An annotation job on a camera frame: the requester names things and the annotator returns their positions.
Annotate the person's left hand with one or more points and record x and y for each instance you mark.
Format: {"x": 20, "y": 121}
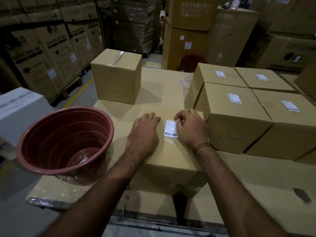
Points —
{"x": 142, "y": 136}

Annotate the person's right hand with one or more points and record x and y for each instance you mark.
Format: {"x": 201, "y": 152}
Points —
{"x": 193, "y": 129}

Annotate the person's right thumb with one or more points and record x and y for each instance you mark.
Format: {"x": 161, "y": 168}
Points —
{"x": 178, "y": 121}

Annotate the person's left thumb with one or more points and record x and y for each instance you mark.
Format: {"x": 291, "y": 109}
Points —
{"x": 156, "y": 120}

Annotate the white barcode label sticker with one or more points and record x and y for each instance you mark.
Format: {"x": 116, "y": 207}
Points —
{"x": 171, "y": 129}

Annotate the plain brown cardboard box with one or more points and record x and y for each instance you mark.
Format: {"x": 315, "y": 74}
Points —
{"x": 170, "y": 160}

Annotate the person's right forearm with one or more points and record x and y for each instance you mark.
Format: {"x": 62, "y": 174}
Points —
{"x": 229, "y": 192}

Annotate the person's left forearm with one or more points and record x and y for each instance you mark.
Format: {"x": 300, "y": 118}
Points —
{"x": 103, "y": 192}

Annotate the clear plastic wrapper scrap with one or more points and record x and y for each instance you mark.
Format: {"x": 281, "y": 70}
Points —
{"x": 185, "y": 81}

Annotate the labelled brown cardboard box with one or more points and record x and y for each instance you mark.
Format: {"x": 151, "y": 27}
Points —
{"x": 234, "y": 120}
{"x": 209, "y": 77}
{"x": 291, "y": 135}
{"x": 266, "y": 80}

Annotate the taped tall cardboard box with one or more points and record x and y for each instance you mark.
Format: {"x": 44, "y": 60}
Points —
{"x": 116, "y": 76}

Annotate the small white shipping label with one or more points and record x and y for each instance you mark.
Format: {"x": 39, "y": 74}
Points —
{"x": 234, "y": 98}
{"x": 290, "y": 106}
{"x": 220, "y": 74}
{"x": 261, "y": 76}

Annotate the red plastic chair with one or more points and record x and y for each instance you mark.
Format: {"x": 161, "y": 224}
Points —
{"x": 192, "y": 62}

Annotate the paper slip in tub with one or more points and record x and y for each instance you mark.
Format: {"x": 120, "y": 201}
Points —
{"x": 80, "y": 161}

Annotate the tall stacked brown cartons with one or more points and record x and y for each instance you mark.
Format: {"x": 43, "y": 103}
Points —
{"x": 187, "y": 29}

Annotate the reddish brown plastic tub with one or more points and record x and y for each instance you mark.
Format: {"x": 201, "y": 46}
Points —
{"x": 66, "y": 145}

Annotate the plastic wrapped pallet stack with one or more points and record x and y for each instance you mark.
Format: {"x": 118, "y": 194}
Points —
{"x": 135, "y": 24}

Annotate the large plain brown carton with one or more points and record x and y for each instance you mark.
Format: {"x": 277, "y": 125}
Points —
{"x": 232, "y": 36}

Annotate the large flat cardboard carton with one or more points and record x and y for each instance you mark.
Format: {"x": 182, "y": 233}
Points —
{"x": 261, "y": 185}

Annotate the stack of printed appliance cartons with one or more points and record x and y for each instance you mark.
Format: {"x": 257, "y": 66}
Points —
{"x": 49, "y": 41}

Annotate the partly seen brown box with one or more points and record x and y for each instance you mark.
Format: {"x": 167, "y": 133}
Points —
{"x": 307, "y": 81}

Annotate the white appliance carton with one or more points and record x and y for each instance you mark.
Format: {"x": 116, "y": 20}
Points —
{"x": 19, "y": 108}

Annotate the stack of dark printed cartons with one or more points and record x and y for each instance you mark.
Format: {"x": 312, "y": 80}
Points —
{"x": 286, "y": 34}

